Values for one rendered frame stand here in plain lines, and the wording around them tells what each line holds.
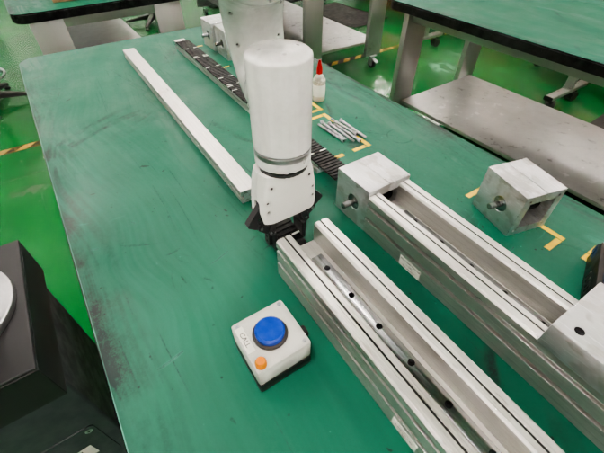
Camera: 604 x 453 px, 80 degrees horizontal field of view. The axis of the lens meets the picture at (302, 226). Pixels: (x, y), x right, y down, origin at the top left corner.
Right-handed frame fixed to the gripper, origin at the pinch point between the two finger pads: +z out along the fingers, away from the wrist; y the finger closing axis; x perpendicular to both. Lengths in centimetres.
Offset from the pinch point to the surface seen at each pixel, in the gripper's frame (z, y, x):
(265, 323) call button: -4.3, 13.0, 16.5
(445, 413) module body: -2.6, 0.8, 36.8
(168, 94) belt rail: 0, 0, -66
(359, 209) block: -1.1, -14.1, 3.4
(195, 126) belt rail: 0.1, 0.0, -44.8
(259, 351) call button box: -3.0, 15.3, 18.9
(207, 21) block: -6, -29, -103
